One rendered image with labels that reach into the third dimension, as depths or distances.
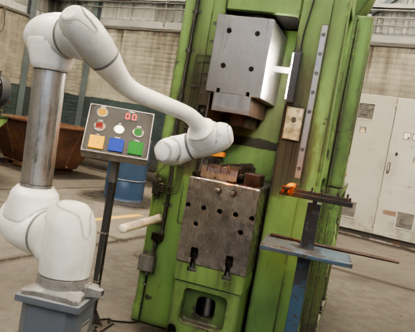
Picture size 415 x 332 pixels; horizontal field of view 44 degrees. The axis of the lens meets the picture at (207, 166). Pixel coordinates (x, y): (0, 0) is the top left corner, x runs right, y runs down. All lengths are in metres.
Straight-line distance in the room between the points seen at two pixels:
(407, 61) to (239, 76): 6.04
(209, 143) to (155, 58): 8.54
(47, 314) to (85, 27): 0.83
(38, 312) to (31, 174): 0.42
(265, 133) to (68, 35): 1.77
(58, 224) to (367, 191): 6.54
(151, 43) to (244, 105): 7.89
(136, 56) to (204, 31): 7.73
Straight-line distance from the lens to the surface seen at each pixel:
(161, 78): 10.14
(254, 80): 2.62
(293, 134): 2.68
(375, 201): 7.75
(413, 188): 7.66
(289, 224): 2.72
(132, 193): 7.16
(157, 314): 3.04
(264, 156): 3.07
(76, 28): 1.53
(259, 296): 2.83
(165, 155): 1.81
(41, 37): 1.65
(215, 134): 1.79
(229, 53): 2.68
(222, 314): 2.75
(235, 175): 2.62
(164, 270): 2.96
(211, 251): 2.63
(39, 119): 1.67
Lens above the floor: 1.15
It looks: 4 degrees down
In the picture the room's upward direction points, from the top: 10 degrees clockwise
